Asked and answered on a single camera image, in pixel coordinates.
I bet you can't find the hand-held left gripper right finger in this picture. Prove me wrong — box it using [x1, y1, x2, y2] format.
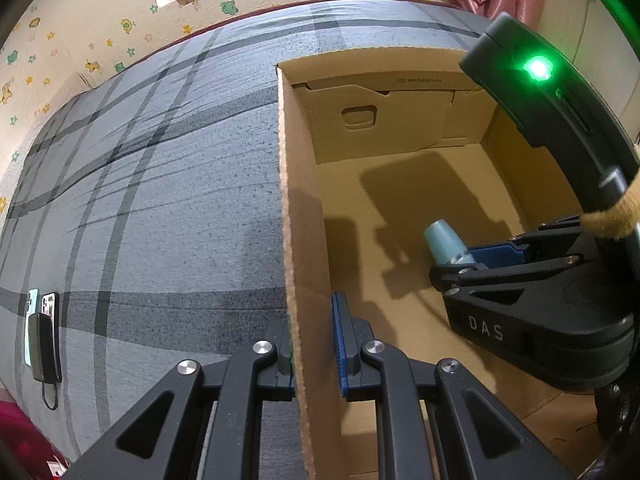
[331, 292, 576, 480]

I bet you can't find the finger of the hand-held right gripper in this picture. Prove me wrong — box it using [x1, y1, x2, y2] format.
[467, 215, 598, 266]
[429, 252, 601, 306]

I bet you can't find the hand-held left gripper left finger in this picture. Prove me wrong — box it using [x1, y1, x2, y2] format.
[70, 317, 298, 480]

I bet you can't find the light blue plastic tube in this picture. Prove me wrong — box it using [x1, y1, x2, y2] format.
[424, 220, 478, 266]

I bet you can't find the cardboard box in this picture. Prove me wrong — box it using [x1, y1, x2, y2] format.
[275, 49, 608, 480]

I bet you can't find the person's right forearm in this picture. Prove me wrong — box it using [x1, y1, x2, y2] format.
[582, 135, 640, 241]

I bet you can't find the beige wardrobe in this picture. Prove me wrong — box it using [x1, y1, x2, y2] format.
[530, 0, 640, 141]

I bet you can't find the dark power bank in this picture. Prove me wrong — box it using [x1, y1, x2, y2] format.
[27, 312, 62, 384]

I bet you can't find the teal phone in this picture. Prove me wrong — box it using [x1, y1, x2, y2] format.
[25, 289, 44, 367]

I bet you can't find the magenta cloth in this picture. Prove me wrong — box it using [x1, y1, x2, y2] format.
[0, 385, 68, 480]

